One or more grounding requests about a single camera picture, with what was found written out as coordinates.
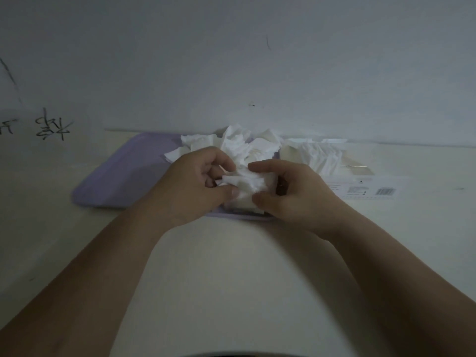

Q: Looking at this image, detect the person's left forearm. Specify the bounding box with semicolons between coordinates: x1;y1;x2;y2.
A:
0;203;175;357

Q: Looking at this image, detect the pile of white tissues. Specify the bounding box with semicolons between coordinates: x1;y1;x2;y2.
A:
164;124;284;172

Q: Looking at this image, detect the person's left hand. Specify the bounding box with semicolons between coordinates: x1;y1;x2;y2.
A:
137;146;240;231

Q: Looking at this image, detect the white tissue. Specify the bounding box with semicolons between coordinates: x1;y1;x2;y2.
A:
216;164;279;215

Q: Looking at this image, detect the clear plastic tissue packet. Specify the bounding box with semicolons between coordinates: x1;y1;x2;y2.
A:
278;137;412;201

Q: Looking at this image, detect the person's right hand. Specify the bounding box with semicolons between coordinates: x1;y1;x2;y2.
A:
247;160;351;239

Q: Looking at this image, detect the purple plastic tray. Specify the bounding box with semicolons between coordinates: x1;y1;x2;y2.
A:
71;131;279;222

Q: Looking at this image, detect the person's right forearm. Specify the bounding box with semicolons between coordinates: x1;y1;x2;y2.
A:
323;208;476;357

